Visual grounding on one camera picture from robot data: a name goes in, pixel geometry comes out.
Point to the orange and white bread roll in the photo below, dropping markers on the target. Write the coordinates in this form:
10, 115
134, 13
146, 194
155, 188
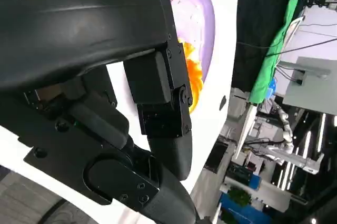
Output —
194, 76

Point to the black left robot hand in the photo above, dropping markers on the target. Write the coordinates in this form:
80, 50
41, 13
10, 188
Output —
79, 24

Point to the grey flat panel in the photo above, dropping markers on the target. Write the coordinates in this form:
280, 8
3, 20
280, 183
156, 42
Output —
316, 95

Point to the blue box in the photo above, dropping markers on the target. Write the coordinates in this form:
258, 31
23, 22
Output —
245, 213

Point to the black curtain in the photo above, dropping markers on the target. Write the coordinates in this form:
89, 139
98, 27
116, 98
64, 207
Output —
252, 11

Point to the lilac plate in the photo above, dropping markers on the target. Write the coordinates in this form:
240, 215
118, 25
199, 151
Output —
202, 21

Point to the green cloth backdrop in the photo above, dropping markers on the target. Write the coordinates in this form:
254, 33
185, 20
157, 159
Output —
273, 58

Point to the green plant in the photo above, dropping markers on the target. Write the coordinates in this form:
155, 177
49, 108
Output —
238, 197

